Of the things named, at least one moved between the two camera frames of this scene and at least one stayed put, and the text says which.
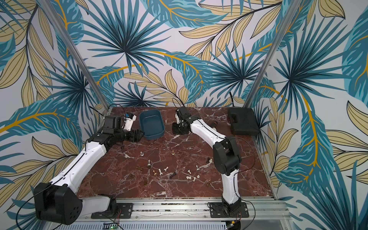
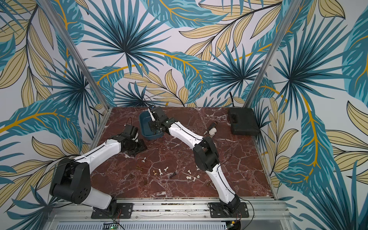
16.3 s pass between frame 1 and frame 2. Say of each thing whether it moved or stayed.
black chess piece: stayed
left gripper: moved
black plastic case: stayed
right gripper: moved
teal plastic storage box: stayed
